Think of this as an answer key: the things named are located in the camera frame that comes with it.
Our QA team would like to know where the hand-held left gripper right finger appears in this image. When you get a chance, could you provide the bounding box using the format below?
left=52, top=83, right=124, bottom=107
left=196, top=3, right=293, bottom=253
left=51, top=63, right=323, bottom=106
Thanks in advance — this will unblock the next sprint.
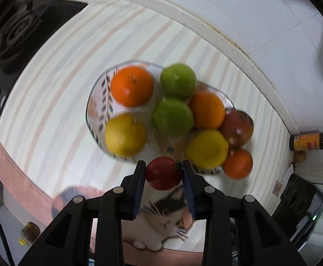
left=181, top=160, right=307, bottom=266

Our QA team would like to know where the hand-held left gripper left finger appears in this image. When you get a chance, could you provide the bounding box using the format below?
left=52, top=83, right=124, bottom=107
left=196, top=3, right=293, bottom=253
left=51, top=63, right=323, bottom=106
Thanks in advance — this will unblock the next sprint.
left=19, top=160, right=147, bottom=266

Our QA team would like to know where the red cherry tomato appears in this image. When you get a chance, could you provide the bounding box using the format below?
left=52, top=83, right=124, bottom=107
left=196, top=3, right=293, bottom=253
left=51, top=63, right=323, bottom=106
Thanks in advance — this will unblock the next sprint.
left=145, top=156, right=184, bottom=191

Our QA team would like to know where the yellow citrus fruit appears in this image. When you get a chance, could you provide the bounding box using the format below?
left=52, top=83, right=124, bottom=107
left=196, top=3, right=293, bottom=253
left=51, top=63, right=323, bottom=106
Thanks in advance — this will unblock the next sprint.
left=185, top=129, right=229, bottom=169
left=105, top=113, right=148, bottom=157

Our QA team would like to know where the reddish orange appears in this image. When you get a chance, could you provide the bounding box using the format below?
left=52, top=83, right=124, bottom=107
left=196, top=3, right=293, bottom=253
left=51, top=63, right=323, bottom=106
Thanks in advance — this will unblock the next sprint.
left=222, top=149, right=253, bottom=180

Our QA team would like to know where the green apple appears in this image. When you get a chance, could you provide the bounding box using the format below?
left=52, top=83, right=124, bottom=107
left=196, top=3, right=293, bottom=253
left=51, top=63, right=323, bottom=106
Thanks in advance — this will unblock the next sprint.
left=160, top=63, right=197, bottom=99
left=151, top=98, right=194, bottom=137

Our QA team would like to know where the reddish brown apple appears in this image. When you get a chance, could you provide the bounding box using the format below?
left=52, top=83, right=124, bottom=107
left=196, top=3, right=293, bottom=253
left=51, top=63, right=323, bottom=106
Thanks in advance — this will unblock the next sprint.
left=220, top=110, right=254, bottom=149

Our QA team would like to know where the bright orange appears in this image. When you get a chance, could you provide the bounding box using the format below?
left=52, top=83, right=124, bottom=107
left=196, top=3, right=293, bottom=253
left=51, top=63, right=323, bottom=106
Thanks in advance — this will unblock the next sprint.
left=189, top=91, right=226, bottom=130
left=110, top=65, right=154, bottom=108

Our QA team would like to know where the oval floral ceramic plate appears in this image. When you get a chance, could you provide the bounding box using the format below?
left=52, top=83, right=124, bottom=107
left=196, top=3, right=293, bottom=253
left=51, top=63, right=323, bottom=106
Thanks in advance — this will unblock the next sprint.
left=85, top=60, right=237, bottom=176

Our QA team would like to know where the cat shaped mat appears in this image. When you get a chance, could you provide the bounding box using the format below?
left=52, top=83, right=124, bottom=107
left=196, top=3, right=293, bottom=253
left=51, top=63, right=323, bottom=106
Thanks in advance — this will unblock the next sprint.
left=52, top=184, right=206, bottom=251

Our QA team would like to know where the dark sauce bottle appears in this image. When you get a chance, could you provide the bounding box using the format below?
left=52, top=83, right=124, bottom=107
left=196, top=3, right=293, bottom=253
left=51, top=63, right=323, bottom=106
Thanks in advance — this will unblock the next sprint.
left=289, top=131, right=323, bottom=152

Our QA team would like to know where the brown glass jar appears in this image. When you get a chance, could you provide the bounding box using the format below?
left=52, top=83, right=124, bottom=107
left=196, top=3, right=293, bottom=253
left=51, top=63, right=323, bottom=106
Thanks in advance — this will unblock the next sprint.
left=19, top=221, right=41, bottom=246

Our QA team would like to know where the striped tablecloth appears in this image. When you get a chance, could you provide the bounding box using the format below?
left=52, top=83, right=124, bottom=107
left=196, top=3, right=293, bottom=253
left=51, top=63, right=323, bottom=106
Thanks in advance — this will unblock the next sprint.
left=0, top=0, right=296, bottom=258

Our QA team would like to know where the black gas stove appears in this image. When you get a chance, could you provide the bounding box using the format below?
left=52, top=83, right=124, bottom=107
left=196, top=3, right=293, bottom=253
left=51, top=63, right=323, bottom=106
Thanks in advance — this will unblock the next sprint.
left=0, top=0, right=88, bottom=131

